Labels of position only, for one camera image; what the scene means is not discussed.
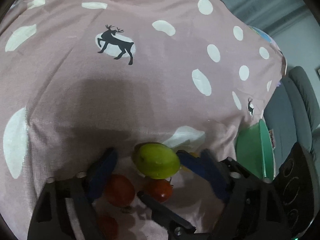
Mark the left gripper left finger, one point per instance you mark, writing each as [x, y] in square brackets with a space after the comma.
[50, 218]

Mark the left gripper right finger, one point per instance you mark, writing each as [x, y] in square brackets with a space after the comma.
[253, 208]

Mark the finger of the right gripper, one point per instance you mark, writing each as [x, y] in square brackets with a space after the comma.
[176, 226]
[204, 166]

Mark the red tomato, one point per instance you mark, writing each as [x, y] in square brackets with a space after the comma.
[159, 189]
[109, 226]
[119, 191]

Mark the green plastic bowl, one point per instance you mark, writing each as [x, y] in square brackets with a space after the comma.
[254, 150]

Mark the green fruit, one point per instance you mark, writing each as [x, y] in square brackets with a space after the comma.
[155, 160]

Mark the tan longan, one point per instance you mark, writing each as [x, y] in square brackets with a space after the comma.
[190, 161]

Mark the grey sofa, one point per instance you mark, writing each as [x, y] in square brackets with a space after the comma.
[292, 114]

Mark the pink polka dot cloth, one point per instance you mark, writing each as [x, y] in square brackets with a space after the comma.
[80, 76]

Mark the grey curtain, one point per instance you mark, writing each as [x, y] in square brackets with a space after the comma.
[276, 17]

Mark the wall picture frame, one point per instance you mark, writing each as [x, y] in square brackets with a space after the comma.
[318, 71]

